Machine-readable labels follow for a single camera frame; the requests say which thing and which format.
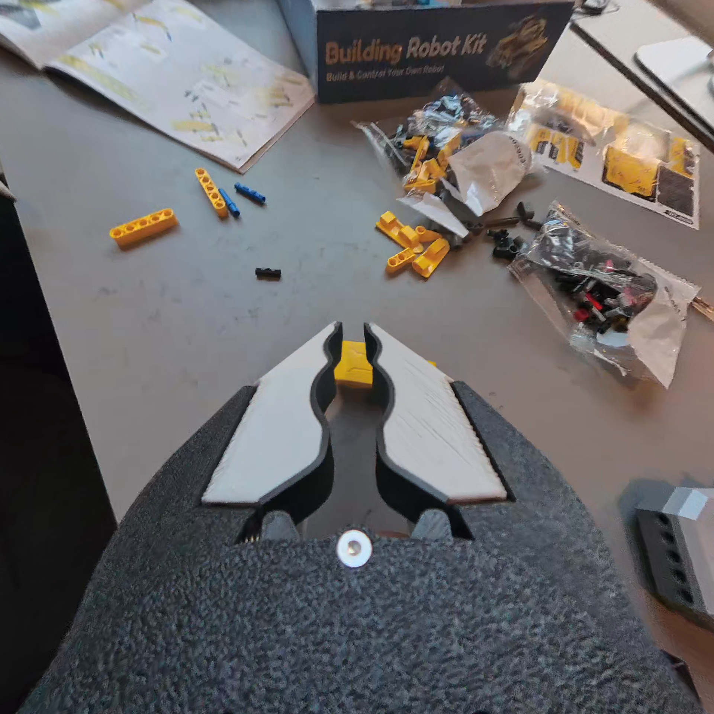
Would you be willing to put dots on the blue connector pin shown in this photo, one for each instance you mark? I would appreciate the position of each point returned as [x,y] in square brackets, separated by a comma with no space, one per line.
[250,193]
[229,202]

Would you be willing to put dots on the yellow and grey sticker sheet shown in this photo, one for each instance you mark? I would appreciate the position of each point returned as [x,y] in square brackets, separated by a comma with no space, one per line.
[641,173]

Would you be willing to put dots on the white stand base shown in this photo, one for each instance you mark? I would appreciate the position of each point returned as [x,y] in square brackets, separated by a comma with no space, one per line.
[678,64]

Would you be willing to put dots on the pile of black connectors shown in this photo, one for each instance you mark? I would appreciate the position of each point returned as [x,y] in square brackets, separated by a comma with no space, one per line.
[505,248]

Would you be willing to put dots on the plastic bag of black parts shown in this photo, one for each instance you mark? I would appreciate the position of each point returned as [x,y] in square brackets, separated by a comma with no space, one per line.
[608,290]

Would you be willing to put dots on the dark blue kit box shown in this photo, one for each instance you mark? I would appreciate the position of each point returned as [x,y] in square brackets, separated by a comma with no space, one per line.
[424,56]

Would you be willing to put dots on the yellow angled panel piece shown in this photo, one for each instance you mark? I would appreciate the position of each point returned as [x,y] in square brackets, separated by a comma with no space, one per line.
[393,223]

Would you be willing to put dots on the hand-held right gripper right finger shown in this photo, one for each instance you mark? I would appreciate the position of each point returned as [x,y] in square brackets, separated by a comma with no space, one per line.
[440,440]

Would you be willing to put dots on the black connector pin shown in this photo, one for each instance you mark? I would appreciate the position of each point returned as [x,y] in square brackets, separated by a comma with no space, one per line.
[268,273]

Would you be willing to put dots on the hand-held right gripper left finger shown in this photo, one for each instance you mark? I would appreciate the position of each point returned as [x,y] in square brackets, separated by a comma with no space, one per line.
[268,440]

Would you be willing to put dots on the yellow five-hole beam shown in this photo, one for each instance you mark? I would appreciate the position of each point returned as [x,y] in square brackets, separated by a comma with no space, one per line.
[144,227]
[212,192]

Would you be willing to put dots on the yellow three-hole beam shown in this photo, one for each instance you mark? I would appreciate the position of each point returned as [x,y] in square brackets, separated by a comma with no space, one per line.
[400,261]

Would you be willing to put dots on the dark grey angled connector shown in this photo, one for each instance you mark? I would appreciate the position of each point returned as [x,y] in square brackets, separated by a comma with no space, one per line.
[524,211]

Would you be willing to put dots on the open instruction booklet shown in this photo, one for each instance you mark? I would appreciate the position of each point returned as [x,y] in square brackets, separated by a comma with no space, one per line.
[167,83]

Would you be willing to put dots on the yellow curved panel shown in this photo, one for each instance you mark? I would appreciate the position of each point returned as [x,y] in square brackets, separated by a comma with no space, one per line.
[432,256]

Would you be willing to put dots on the large yellow panel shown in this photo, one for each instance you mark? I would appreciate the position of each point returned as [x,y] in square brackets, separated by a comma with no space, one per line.
[352,365]

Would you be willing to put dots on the plastic bag of yellow parts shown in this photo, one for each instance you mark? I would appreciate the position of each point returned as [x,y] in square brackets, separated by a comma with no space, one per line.
[440,150]

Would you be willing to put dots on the grey holed block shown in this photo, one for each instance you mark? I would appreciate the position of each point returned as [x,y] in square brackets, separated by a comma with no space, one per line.
[675,552]

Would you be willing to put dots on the grey desk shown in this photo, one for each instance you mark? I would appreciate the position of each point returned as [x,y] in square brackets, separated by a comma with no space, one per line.
[223,334]

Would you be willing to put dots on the dark grey axle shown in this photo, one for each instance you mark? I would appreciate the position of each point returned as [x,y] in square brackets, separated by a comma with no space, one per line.
[496,221]

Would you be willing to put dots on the small yellow connector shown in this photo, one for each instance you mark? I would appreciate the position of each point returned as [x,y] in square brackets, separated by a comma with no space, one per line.
[429,234]

